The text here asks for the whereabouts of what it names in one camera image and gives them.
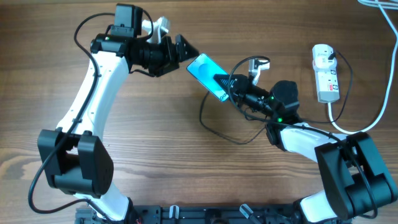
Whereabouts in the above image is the smartphone with teal screen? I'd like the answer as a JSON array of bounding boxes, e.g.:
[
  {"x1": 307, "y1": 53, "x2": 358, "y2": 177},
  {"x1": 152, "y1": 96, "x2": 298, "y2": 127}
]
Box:
[{"x1": 187, "y1": 53, "x2": 229, "y2": 102}]

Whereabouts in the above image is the black USB charging cable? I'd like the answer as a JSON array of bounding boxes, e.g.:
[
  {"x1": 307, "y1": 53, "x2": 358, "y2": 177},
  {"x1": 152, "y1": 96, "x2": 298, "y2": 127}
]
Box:
[{"x1": 198, "y1": 50, "x2": 354, "y2": 146}]

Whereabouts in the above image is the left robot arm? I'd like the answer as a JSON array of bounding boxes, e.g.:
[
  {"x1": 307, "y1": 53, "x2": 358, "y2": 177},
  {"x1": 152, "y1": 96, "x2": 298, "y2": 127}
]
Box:
[{"x1": 37, "y1": 4, "x2": 199, "y2": 223}]

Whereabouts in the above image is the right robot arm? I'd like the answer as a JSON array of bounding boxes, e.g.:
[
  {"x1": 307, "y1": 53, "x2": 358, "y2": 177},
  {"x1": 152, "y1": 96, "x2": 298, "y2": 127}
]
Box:
[{"x1": 212, "y1": 74, "x2": 397, "y2": 223}]

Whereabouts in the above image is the white charger plug adapter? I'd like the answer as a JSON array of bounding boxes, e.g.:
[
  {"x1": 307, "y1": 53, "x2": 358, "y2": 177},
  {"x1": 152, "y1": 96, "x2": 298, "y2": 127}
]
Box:
[{"x1": 312, "y1": 55, "x2": 337, "y2": 72}]

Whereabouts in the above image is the white power strip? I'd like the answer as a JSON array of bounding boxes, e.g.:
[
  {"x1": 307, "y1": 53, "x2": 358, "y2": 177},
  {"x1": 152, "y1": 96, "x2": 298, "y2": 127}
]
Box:
[{"x1": 312, "y1": 44, "x2": 340, "y2": 103}]

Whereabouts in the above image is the white power strip cable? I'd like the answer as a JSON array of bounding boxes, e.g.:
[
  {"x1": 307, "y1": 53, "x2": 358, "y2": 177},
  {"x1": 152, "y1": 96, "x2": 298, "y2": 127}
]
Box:
[{"x1": 327, "y1": 0, "x2": 398, "y2": 136}]

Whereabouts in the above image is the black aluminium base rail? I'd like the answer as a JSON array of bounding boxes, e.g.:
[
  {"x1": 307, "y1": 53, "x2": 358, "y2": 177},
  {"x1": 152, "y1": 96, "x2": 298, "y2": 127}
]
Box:
[{"x1": 75, "y1": 203, "x2": 299, "y2": 224}]

